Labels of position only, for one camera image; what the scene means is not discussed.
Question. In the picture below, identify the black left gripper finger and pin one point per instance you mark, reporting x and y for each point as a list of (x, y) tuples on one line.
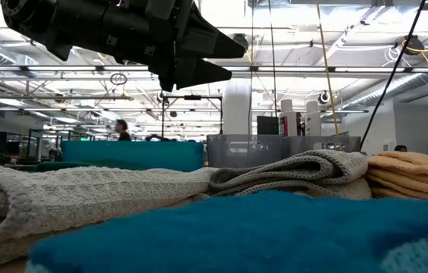
[(206, 74), (217, 43)]

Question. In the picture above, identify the teal blue plastic bin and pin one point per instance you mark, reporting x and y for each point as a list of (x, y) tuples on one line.
[(134, 155)]

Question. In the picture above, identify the grey towel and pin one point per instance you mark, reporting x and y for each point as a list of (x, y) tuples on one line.
[(85, 197), (293, 170)]

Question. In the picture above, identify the teal blue towel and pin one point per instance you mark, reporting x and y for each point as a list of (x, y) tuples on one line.
[(236, 235)]

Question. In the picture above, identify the orange towel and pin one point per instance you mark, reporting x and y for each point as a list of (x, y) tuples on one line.
[(410, 174)]

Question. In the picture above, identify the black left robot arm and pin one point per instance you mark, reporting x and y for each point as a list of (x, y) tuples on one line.
[(32, 15)]

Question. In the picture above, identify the white building column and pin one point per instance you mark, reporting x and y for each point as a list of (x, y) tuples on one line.
[(236, 110)]

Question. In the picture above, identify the black monitor box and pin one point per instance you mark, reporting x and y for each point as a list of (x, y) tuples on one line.
[(267, 125)]

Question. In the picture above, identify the grey translucent bin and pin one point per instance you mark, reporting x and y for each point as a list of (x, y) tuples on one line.
[(327, 144), (244, 151)]

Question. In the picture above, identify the person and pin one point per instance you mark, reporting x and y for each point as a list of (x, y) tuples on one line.
[(400, 148), (122, 130)]

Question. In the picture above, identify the black distant station frame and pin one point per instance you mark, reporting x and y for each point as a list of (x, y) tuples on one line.
[(192, 97)]

